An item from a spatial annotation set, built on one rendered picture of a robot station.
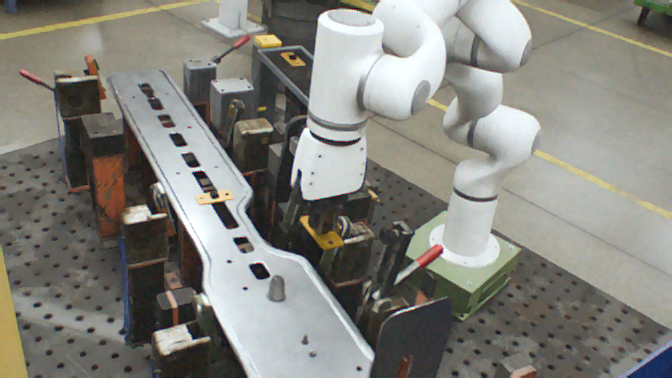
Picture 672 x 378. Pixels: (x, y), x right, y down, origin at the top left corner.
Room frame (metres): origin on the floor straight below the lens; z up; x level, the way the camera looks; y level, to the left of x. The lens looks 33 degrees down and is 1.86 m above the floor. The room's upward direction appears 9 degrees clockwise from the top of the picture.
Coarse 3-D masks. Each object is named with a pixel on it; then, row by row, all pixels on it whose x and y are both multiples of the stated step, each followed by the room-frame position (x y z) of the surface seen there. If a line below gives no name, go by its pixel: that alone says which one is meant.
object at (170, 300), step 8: (184, 288) 0.90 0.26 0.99; (160, 296) 0.87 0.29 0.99; (168, 296) 0.87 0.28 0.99; (176, 296) 0.87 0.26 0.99; (184, 296) 0.88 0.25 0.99; (192, 296) 0.88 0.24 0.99; (160, 304) 0.85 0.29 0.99; (168, 304) 0.85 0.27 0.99; (176, 304) 0.85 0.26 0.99; (184, 304) 0.86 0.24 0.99; (160, 312) 0.84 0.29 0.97; (168, 312) 0.84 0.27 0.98; (176, 312) 0.85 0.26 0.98; (184, 312) 0.86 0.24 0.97; (192, 312) 0.87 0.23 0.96; (160, 320) 0.84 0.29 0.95; (168, 320) 0.84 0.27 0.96; (176, 320) 0.84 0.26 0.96; (184, 320) 0.86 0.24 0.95; (192, 320) 0.87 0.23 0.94; (160, 328) 0.85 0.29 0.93
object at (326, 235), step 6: (306, 216) 0.83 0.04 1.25; (306, 222) 0.81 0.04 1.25; (324, 222) 0.81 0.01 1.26; (306, 228) 0.80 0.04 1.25; (324, 228) 0.79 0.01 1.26; (312, 234) 0.79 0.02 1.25; (324, 234) 0.79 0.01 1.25; (330, 234) 0.79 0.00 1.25; (336, 234) 0.79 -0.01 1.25; (318, 240) 0.77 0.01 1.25; (324, 240) 0.78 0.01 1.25; (330, 240) 0.78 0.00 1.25; (336, 240) 0.78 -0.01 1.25; (324, 246) 0.76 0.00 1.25; (330, 246) 0.76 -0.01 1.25; (336, 246) 0.77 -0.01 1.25
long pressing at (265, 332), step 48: (144, 96) 1.62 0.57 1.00; (144, 144) 1.37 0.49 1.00; (192, 144) 1.40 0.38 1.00; (192, 192) 1.20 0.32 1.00; (240, 192) 1.22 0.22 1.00; (192, 240) 1.03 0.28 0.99; (240, 288) 0.91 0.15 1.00; (288, 288) 0.93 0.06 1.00; (240, 336) 0.79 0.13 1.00; (288, 336) 0.81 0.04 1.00; (336, 336) 0.82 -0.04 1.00
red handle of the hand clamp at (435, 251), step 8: (432, 248) 0.94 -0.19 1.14; (440, 248) 0.93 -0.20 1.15; (424, 256) 0.92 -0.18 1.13; (432, 256) 0.92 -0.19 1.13; (416, 264) 0.92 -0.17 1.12; (424, 264) 0.91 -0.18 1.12; (400, 272) 0.91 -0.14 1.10; (408, 272) 0.90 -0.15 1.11; (400, 280) 0.89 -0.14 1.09; (392, 288) 0.88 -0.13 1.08; (376, 296) 0.87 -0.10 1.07
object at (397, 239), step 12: (384, 228) 0.87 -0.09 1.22; (396, 228) 0.89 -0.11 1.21; (408, 228) 0.89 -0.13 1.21; (384, 240) 0.86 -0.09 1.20; (396, 240) 0.89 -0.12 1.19; (408, 240) 0.88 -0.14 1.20; (384, 252) 0.89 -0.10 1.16; (396, 252) 0.87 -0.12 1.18; (384, 264) 0.89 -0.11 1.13; (396, 264) 0.87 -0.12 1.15; (384, 276) 0.88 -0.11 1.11; (396, 276) 0.87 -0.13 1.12; (372, 288) 0.88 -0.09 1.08; (384, 288) 0.86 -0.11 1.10; (372, 300) 0.88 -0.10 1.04
